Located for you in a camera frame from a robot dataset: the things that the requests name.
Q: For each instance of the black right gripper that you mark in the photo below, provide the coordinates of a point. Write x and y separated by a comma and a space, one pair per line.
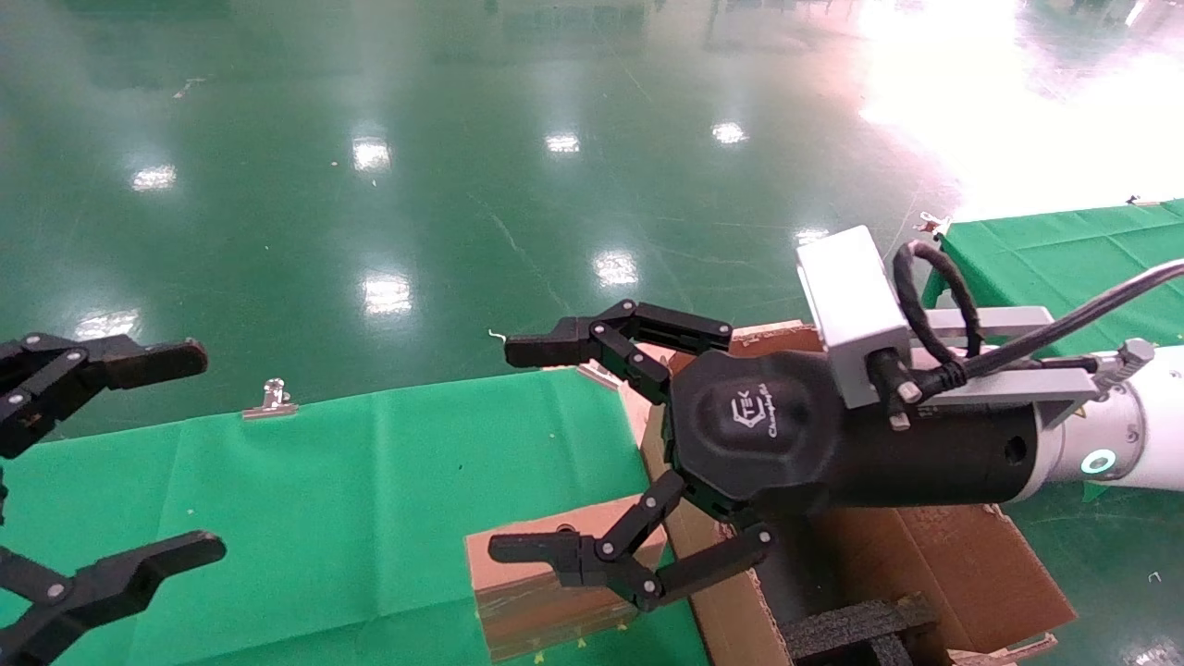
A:
768, 444

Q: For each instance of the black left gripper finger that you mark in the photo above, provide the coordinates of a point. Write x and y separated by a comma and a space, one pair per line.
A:
102, 361
102, 583

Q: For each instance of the small brown cardboard box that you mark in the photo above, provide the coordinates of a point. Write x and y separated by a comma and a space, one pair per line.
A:
518, 620

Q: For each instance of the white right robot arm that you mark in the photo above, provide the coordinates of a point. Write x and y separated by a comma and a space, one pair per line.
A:
1156, 425

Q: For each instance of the large open brown carton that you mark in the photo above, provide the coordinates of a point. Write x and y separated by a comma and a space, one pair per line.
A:
962, 564

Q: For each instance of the silver binder clip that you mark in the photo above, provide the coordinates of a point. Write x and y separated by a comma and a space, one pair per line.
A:
930, 222
599, 375
270, 407
1142, 200

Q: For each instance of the large green tablecloth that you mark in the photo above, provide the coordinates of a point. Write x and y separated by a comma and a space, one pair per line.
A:
324, 499

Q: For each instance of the black foam insert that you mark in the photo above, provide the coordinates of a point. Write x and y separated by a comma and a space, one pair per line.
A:
851, 629

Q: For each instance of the small green tablecloth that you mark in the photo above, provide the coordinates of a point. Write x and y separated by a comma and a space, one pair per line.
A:
1064, 250

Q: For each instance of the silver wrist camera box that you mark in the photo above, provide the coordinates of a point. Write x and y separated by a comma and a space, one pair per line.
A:
851, 296

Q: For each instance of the silver camera mounting bracket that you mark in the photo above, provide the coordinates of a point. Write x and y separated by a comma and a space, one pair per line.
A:
1008, 388

